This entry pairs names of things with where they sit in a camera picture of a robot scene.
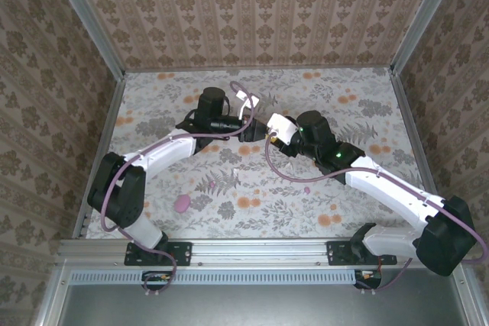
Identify pink earbud charging case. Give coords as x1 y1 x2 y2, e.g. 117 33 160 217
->
174 194 192 215

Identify floral patterned tablecloth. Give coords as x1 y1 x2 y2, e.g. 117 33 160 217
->
84 67 440 240

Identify grey metal sheet panel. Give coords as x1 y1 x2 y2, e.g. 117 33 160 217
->
37 266 489 326

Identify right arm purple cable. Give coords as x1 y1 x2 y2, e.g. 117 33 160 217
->
264 133 488 293

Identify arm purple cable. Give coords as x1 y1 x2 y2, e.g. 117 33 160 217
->
99 80 256 297
264 133 488 293

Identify aluminium table end rail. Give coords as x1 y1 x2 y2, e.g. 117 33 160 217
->
124 66 394 74

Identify aluminium table side rail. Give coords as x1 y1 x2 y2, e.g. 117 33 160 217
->
72 72 127 241
388 69 435 197

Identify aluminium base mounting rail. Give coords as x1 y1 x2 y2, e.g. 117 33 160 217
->
56 237 469 268

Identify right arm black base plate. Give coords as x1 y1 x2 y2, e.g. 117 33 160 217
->
326 240 398 267

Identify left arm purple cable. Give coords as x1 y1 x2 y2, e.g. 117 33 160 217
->
99 80 256 297

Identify white slotted cable duct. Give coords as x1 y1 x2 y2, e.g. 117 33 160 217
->
70 269 362 286

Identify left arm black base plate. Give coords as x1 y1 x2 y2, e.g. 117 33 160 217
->
125 240 192 267

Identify aluminium frame corner post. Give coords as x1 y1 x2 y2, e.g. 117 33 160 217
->
44 0 126 81
390 0 465 75

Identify black cable junction box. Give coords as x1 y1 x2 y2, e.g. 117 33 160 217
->
141 270 173 292
353 269 384 291

